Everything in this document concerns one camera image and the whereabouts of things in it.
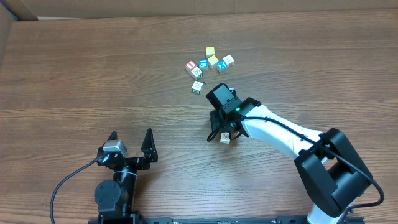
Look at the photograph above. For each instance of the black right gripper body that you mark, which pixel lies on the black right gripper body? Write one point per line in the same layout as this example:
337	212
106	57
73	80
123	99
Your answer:
216	119

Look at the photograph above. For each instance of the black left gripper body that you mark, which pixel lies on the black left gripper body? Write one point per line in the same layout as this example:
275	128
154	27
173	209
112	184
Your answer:
131	160

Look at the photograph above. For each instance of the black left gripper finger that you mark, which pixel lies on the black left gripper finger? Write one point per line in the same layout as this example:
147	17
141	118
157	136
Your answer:
113	136
148	145

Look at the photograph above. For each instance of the white shell number block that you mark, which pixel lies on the white shell number block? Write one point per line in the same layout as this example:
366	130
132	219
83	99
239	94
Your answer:
224	138

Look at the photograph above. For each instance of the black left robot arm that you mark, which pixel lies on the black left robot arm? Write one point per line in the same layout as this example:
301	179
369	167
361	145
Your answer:
115	196

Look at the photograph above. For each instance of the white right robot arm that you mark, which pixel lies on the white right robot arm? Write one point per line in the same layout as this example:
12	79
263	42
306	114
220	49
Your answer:
331	170

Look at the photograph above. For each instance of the white green Z block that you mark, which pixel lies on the white green Z block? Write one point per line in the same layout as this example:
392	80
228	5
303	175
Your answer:
197	87

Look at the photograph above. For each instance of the blue X block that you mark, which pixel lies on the blue X block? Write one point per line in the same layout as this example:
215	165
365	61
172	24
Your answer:
221	66

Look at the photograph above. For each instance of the white green pattern block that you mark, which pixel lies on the white green pattern block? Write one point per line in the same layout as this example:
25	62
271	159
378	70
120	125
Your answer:
196	73

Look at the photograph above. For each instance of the white block far right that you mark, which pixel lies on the white block far right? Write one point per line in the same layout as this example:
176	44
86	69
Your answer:
229	60

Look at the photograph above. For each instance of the yellow block near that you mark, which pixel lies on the yellow block near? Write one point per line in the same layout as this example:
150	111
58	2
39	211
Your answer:
212	62

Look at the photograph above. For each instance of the yellow block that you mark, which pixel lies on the yellow block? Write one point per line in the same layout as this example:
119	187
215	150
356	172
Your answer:
209	51
212	62

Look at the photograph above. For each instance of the blue letter block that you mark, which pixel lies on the blue letter block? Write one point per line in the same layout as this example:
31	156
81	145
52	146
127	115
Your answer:
203	64

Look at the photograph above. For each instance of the red I block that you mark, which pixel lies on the red I block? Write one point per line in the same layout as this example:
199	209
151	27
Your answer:
189	66

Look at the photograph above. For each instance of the yellow block far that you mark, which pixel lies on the yellow block far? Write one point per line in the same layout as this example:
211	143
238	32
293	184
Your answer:
209	51

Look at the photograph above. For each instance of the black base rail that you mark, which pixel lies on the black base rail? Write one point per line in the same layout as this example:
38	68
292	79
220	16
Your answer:
139	219

